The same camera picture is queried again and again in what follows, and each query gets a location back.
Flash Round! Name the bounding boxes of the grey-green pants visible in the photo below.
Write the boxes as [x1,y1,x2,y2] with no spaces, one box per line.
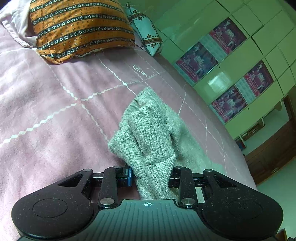
[108,87,225,200]

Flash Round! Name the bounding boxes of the pink bed sheet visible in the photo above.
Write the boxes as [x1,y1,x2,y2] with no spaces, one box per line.
[1,28,255,240]

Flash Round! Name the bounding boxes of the lower right poster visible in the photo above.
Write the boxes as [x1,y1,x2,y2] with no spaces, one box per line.
[209,86,247,124]

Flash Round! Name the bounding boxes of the poster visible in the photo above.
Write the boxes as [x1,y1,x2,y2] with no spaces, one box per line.
[235,60,273,104]
[209,86,247,124]
[174,42,218,86]
[200,18,247,63]

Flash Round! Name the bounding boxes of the brown wooden door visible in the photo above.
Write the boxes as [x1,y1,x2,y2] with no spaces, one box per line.
[244,89,295,185]

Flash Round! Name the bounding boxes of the lower left poster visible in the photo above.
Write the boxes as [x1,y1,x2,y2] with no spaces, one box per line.
[174,42,218,86]

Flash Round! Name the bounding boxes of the upper right poster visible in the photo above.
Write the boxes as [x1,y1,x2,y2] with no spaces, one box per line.
[235,60,273,104]

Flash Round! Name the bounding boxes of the green wardrobe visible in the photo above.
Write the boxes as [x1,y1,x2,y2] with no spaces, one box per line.
[122,1,295,138]

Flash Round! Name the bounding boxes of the upper left poster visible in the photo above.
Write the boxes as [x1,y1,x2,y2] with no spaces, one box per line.
[200,18,247,63]

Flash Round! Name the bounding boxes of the white patterned pillow far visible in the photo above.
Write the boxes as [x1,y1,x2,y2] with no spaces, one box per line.
[125,2,163,57]

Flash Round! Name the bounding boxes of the white patterned pillow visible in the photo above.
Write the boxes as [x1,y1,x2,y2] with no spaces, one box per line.
[125,2,163,57]
[1,0,38,48]

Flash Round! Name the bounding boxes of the orange striped pillow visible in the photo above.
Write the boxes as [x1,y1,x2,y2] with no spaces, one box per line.
[29,0,135,64]

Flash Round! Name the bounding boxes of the white patterned pillow near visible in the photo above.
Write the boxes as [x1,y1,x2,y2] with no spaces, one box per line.
[1,0,38,48]

